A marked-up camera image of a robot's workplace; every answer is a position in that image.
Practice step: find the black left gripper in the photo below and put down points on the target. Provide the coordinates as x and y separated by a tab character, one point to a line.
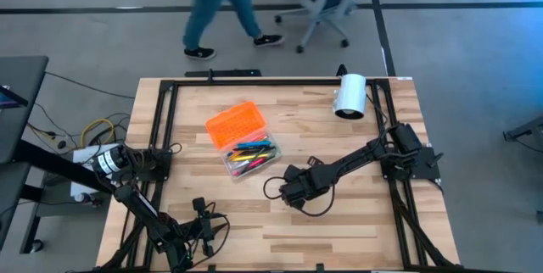
204	235

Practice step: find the black table frame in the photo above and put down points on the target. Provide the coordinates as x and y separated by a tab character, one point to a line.
275	82

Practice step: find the pink highlighter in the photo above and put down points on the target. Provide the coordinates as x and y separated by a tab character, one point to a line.
256	163

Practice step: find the blue pen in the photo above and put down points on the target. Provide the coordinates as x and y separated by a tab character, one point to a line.
254	143

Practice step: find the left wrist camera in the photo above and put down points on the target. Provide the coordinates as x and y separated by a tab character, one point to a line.
198	204

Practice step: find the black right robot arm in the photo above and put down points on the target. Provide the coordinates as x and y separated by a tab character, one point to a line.
360	158

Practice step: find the black stand leg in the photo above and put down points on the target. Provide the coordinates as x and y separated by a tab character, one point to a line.
526	129

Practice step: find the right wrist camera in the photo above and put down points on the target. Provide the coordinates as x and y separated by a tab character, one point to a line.
315	161

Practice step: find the yellow highlighter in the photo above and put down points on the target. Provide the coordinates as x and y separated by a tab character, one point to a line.
252	157

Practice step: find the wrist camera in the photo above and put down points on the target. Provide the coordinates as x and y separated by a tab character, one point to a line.
315	161
198	204

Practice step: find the black pen white print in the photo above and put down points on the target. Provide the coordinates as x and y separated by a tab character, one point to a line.
259	149

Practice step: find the white desk lamp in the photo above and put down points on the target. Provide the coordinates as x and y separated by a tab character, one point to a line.
350	95

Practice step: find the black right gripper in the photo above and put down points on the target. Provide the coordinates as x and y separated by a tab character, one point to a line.
305	184

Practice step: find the person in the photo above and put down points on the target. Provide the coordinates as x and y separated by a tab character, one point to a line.
203	1

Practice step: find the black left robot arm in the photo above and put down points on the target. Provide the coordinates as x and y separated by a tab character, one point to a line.
140	205

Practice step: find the dark side desk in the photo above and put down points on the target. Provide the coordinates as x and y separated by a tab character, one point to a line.
21	95

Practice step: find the clear plastic supply box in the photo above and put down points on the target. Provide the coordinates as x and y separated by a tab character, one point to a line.
273	158

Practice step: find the black power strip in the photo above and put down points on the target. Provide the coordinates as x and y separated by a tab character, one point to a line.
225	72

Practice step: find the white box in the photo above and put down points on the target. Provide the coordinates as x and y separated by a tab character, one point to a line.
82	156

